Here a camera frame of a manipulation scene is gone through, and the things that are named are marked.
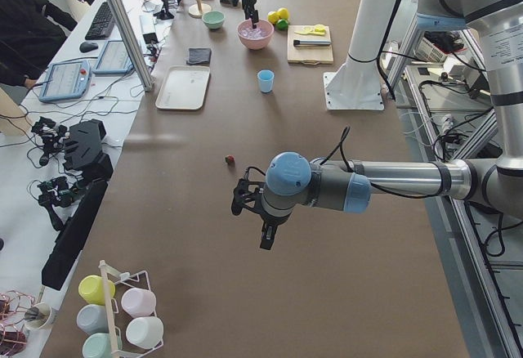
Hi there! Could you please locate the wooden cutting board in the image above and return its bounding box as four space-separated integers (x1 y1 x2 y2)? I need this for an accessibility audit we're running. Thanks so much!
287 25 334 65

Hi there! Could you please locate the far blue teach pendant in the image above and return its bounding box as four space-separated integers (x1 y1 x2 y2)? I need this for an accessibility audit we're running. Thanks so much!
92 40 134 76

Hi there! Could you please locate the yellow cup in rack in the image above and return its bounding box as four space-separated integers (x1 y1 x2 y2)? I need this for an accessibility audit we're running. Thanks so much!
78 275 105 306

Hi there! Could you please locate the yellow lemon lower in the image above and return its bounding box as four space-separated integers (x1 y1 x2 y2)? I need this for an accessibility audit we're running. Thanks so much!
276 7 290 20

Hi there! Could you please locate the black keyboard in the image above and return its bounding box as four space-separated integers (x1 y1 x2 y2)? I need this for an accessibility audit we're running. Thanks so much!
85 2 115 40

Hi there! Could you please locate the mint cup in rack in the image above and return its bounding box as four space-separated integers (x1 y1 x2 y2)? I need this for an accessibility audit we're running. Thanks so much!
82 333 112 358

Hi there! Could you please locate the pink cup in rack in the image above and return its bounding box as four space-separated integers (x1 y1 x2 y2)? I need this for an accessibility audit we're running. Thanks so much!
121 288 157 318

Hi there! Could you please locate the aluminium frame post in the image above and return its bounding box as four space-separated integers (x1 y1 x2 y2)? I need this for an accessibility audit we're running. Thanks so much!
106 0 154 92

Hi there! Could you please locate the dark grey folded cloth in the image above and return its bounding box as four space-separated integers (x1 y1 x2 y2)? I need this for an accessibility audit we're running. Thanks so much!
186 47 212 65

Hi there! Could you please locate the yellow lemon upper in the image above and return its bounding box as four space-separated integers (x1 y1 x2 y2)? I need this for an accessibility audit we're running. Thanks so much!
267 11 279 25

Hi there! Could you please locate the near blue teach pendant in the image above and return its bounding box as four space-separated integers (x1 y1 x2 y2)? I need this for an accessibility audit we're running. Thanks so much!
38 60 91 103

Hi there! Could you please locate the blue teach pendant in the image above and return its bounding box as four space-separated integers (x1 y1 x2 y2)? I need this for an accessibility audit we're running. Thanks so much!
38 60 91 103
92 40 134 76

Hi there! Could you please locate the light blue cup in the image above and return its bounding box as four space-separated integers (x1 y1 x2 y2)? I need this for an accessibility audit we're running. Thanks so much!
257 69 275 93

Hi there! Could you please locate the paper cup with utensils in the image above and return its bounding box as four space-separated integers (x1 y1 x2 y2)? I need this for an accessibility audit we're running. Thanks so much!
24 302 58 330

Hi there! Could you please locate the beige plastic tray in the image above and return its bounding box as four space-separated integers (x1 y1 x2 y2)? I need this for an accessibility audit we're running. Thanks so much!
155 65 210 111

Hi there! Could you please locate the grey cup in rack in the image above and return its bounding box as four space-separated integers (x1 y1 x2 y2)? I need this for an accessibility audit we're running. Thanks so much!
76 304 109 335

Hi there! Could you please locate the mint green bowl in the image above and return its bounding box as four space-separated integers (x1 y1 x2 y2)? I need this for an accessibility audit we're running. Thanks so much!
202 11 225 30

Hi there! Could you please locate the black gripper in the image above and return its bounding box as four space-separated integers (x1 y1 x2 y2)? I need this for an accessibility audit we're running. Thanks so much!
230 178 288 250
242 0 259 29

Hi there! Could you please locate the pink bowl with ice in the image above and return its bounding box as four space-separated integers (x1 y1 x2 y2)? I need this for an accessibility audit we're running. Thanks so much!
237 20 274 50

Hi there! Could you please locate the green lime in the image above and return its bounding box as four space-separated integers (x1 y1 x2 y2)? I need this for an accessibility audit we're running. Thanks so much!
275 19 289 31

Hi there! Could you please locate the black computer mouse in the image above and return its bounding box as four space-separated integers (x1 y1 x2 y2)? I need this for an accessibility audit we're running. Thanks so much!
78 41 99 53

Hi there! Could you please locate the knife with black handle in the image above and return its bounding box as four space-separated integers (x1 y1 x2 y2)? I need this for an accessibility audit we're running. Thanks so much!
293 39 331 47

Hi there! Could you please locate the white cup in rack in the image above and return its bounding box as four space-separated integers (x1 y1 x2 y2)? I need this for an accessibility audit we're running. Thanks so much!
126 316 164 349

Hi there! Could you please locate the yellow lemon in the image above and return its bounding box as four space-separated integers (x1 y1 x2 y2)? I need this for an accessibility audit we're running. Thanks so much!
267 11 279 25
276 7 290 20

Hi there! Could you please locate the white wire cup rack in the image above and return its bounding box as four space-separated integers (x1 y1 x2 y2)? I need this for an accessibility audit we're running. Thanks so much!
98 260 164 357

